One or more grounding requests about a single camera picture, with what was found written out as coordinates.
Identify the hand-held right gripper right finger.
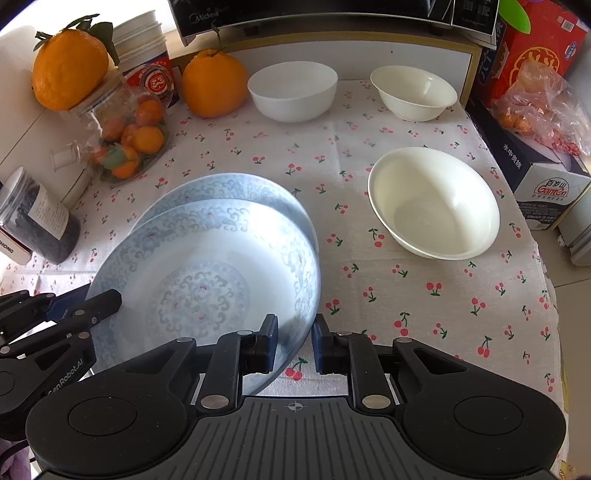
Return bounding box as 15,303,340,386
313,315,481,411

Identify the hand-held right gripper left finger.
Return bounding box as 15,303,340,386
115,315,279,411

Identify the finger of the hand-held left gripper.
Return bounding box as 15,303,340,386
0,291,123,360
0,291,88,337

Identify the large cream bowl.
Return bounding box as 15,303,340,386
367,147,502,260

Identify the white bowl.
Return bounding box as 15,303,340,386
247,60,339,123

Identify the cherry print tablecloth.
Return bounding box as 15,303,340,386
0,78,568,462

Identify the white remote control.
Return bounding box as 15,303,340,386
0,226,33,267

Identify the purple cloth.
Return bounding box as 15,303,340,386
0,440,34,480

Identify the dark jar with paper label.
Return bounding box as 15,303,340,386
0,166,81,266

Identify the clear plastic cup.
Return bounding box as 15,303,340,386
50,140,95,172

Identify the clear jar of small oranges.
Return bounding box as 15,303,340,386
69,74,171,185

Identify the red label paper cup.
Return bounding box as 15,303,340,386
122,51,178,104

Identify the large orange with leaves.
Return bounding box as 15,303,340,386
31,16,114,112

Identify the large orange with stem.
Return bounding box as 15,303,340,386
181,46,250,118

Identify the water bottle carton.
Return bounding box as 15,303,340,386
466,99,591,232

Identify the small cream bowl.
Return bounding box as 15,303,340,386
369,65,459,123

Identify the stack of white paper cups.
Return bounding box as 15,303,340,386
111,9,169,70

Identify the white appliance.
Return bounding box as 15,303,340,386
556,182,591,267

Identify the plastic bag of oranges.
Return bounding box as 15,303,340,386
489,60,591,160

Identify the black microwave oven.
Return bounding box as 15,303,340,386
168,0,499,47

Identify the dark printed carton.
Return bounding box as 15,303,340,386
478,9,506,95

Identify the red printed carton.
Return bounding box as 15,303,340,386
480,0,589,121

